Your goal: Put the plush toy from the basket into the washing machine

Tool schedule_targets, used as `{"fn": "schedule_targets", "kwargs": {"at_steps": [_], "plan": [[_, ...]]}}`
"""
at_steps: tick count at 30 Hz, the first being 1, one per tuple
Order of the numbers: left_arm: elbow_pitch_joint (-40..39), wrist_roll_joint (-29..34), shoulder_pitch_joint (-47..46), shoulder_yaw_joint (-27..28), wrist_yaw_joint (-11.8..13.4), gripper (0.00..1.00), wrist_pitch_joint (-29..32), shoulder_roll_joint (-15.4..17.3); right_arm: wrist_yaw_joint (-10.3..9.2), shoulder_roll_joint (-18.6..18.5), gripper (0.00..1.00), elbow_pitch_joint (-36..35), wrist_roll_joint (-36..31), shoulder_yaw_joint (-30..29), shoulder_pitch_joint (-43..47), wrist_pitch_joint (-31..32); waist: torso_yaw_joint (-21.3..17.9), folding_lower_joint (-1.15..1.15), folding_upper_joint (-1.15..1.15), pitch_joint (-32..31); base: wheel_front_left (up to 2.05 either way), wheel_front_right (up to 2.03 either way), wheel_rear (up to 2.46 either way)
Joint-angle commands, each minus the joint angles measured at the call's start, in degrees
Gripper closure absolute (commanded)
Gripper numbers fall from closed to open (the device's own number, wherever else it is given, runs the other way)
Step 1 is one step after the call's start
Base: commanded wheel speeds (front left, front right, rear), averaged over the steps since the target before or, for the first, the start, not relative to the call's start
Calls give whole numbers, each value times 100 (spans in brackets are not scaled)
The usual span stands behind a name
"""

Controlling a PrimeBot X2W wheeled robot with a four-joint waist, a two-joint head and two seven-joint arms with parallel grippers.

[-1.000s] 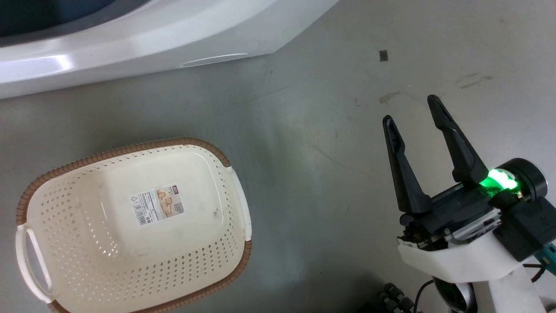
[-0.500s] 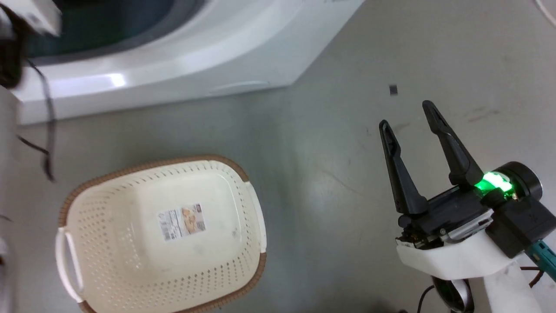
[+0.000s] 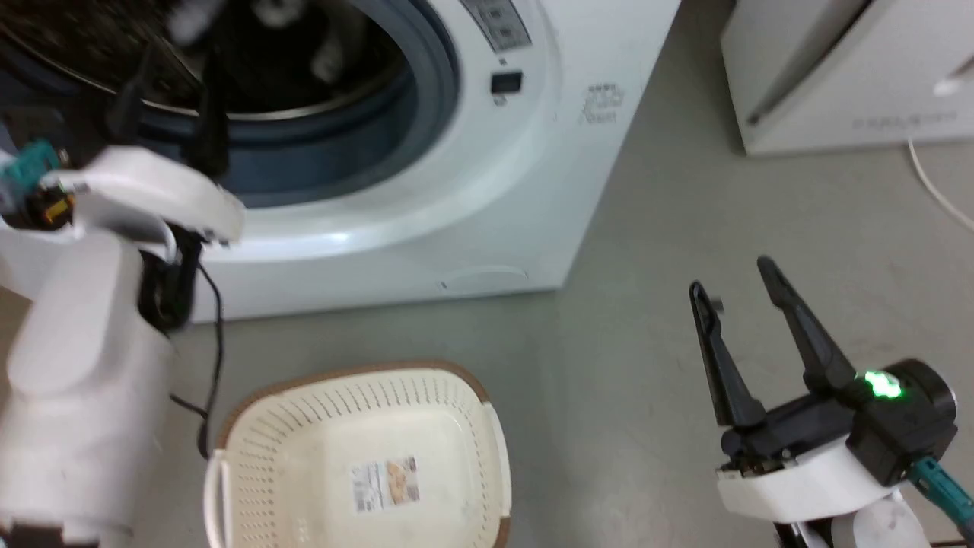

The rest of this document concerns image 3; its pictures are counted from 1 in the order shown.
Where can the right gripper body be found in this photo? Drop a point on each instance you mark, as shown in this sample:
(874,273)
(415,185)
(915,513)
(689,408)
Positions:
(852,449)

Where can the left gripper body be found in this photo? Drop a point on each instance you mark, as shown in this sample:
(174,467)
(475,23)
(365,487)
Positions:
(144,190)

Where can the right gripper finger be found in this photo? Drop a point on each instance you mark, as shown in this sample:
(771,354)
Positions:
(723,365)
(806,327)

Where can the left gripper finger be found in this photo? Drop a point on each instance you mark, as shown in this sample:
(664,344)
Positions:
(209,129)
(131,103)

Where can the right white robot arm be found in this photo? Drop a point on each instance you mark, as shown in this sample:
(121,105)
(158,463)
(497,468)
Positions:
(883,525)

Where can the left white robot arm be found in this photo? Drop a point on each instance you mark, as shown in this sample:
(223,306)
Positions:
(76,365)

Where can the white front-load washing machine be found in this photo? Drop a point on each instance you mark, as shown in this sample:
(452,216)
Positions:
(533,190)

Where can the cream laundry basket brown rim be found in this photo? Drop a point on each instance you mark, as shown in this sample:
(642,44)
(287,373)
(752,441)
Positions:
(304,449)

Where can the grey rubber door gasket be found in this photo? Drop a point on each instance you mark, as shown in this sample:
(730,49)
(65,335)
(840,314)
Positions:
(426,99)

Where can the white box appliance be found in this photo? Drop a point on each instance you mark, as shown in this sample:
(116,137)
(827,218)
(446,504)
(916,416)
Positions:
(852,68)

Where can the black door latch socket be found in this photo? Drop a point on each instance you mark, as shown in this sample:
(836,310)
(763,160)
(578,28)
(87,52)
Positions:
(507,82)

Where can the paper label sticker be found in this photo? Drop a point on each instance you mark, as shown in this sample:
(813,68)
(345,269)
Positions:
(384,483)

